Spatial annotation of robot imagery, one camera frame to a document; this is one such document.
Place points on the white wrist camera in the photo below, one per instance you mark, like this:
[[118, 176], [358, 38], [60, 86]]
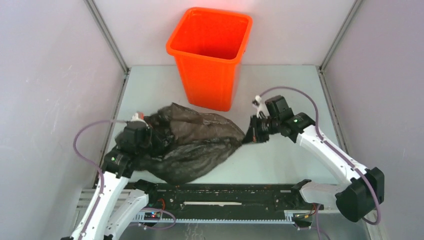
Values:
[[260, 107], [138, 117]]

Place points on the orange plastic trash bin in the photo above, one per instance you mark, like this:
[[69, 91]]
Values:
[[208, 45]]

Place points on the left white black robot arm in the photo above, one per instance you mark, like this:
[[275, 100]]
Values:
[[101, 221]]

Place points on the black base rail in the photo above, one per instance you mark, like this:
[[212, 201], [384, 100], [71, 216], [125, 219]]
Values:
[[231, 201]]

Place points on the aluminium frame post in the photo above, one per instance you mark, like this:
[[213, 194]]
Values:
[[341, 33], [105, 31]]

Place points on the left aluminium frame post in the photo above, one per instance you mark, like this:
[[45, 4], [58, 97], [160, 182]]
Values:
[[105, 31]]

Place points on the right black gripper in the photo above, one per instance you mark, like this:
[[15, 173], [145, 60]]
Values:
[[253, 134]]

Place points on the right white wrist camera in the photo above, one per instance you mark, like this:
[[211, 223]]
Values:
[[260, 107]]

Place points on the small circuit board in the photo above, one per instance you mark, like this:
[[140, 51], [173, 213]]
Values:
[[152, 216]]

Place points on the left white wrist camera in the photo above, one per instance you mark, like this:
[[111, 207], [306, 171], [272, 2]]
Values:
[[138, 117]]

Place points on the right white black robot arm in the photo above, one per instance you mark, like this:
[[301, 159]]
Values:
[[359, 189]]

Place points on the black plastic trash bag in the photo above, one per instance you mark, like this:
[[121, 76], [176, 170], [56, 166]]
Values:
[[201, 142]]

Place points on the right aluminium frame post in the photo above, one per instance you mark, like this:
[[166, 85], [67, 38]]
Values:
[[341, 33]]

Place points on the white slotted cable duct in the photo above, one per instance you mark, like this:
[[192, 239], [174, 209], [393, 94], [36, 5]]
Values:
[[290, 218]]

